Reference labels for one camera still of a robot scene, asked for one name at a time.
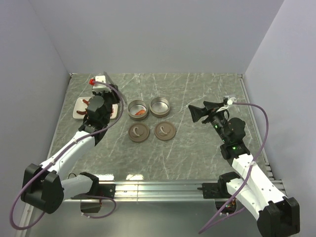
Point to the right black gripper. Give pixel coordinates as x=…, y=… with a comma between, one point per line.
x=197, y=113

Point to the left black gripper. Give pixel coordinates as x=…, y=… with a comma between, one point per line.
x=114, y=94

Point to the metal food tongs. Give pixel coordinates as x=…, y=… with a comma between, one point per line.
x=114, y=85

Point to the fried chicken drumstick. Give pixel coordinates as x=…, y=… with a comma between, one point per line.
x=85, y=101

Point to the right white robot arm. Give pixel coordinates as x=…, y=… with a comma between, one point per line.
x=276, y=214

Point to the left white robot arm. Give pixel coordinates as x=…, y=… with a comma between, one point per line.
x=45, y=186

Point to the left round metal tin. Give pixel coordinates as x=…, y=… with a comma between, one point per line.
x=134, y=106

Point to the round metal tin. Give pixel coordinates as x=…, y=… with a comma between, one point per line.
x=160, y=107
x=134, y=106

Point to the white square plate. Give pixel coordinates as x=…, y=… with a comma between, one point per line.
x=79, y=105

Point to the right round metal tin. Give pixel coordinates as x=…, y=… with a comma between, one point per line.
x=160, y=107

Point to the right brown tin lid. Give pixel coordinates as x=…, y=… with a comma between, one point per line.
x=165, y=131

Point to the brown tin lid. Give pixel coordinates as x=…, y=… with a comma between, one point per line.
x=138, y=132
x=165, y=131

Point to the left brown tin lid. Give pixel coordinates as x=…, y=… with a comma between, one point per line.
x=138, y=132

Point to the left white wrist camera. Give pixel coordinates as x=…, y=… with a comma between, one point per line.
x=98, y=84

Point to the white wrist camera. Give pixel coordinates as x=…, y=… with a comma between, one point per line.
x=98, y=84
x=229, y=100

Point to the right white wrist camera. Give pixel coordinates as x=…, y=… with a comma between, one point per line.
x=229, y=100

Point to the aluminium frame rail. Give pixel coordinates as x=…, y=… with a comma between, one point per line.
x=137, y=208

